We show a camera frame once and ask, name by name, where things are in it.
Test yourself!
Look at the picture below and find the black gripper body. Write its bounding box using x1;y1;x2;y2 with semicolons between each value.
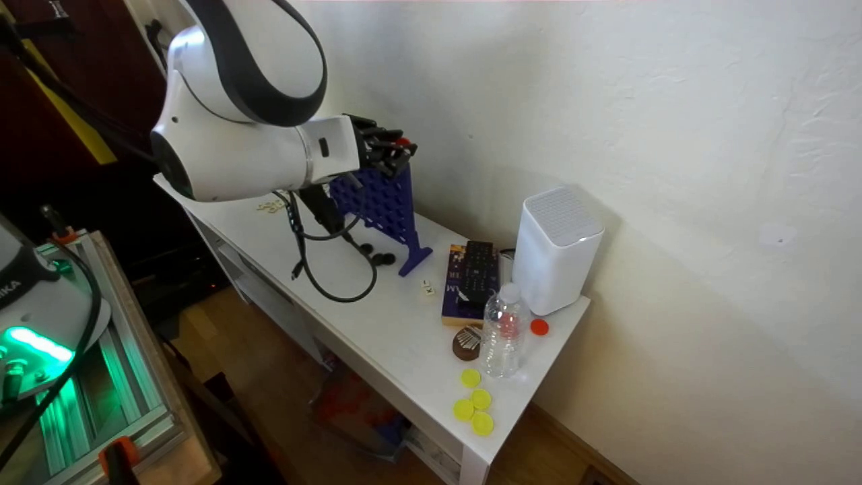
350;116;395;180

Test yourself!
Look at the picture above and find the blue connect four grid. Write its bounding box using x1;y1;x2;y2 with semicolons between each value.
325;159;437;281

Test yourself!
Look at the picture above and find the black remote control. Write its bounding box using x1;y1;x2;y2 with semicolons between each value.
456;240;501;306

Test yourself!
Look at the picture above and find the white rounded speaker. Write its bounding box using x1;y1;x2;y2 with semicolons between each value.
508;186;605;318

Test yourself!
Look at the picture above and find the clear plastic water bottle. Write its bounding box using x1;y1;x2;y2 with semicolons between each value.
478;281;534;379

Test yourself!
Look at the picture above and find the colourful game box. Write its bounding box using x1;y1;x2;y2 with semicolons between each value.
307;361;416;463

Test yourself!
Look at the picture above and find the yellow diagonal bar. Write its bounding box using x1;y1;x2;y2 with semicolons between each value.
4;38;120;170

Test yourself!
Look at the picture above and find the orange clamp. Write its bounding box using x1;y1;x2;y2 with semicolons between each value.
47;224;86;251
96;433;144;483

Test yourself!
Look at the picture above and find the dark brown door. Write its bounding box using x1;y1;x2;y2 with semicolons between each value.
0;0;183;225

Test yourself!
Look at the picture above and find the white machine with green light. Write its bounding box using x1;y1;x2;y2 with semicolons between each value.
0;225;223;485

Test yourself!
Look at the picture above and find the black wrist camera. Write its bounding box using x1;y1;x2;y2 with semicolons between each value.
298;184;344;238

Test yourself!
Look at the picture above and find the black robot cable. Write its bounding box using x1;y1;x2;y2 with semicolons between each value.
279;184;383;304
282;186;307;281

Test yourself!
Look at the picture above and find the black wall plug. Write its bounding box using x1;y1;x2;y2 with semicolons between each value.
142;17;171;50

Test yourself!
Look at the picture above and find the black base cable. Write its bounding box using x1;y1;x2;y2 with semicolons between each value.
0;240;104;468

